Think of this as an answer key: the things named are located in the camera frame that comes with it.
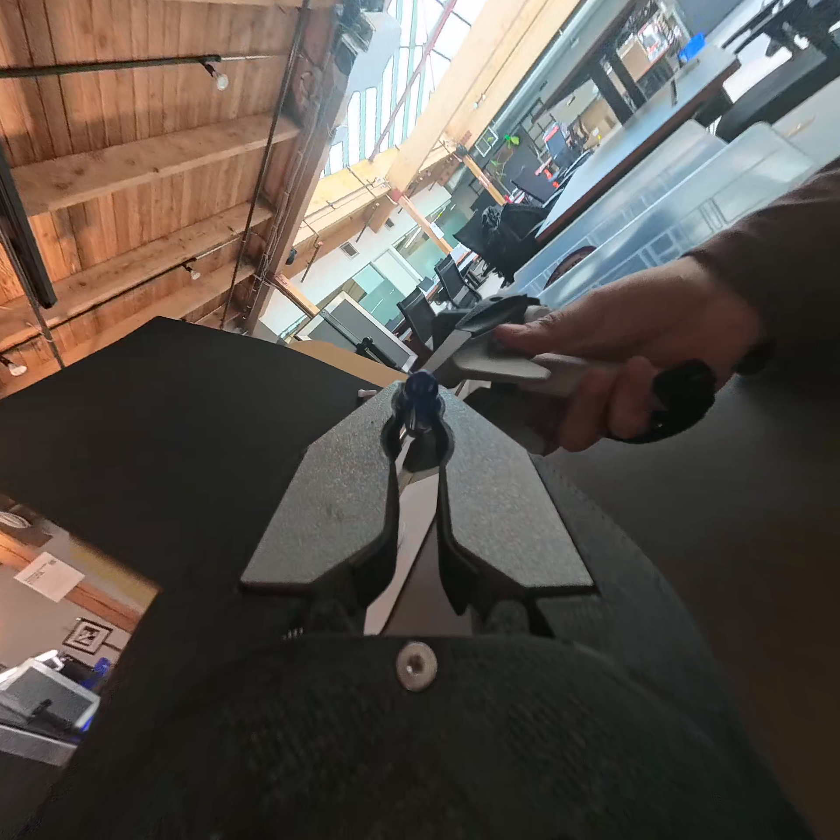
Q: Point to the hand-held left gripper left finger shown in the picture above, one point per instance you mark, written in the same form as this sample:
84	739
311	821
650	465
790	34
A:
321	512

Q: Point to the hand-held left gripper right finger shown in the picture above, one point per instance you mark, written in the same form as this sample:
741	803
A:
512	518

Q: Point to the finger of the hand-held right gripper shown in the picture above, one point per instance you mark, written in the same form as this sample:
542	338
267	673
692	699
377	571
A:
447	351
499	369

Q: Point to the dark blue tool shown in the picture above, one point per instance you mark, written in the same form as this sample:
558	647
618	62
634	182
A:
420	390

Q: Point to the person's right forearm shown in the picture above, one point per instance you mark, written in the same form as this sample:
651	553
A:
787	262

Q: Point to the person's right hand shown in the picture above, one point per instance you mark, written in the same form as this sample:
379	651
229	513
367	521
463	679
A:
656	315

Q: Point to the black office chair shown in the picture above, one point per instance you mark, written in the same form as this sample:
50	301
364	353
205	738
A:
454	279
417	315

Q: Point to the white partition panel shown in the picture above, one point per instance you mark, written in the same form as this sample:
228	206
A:
354	321

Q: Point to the green potted plant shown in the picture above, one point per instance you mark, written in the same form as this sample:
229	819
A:
505	148

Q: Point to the clear plastic storage bin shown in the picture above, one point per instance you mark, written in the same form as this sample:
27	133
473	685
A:
656	216

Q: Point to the black board with wooden edge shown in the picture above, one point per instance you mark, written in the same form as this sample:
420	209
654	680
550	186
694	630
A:
164	426

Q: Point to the long grey table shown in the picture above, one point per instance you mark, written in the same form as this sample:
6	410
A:
643	138

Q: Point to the black white marker tag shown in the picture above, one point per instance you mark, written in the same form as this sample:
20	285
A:
86	635

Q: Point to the ceiling spot light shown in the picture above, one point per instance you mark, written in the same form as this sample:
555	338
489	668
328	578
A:
191	271
218	80
13	367

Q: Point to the white paper sheet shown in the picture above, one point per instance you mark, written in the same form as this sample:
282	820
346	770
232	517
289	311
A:
49	576

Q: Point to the blue plastic crate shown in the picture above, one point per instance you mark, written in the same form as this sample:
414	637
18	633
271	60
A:
692	49

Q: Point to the white grey box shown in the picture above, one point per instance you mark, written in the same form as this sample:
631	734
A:
39	705

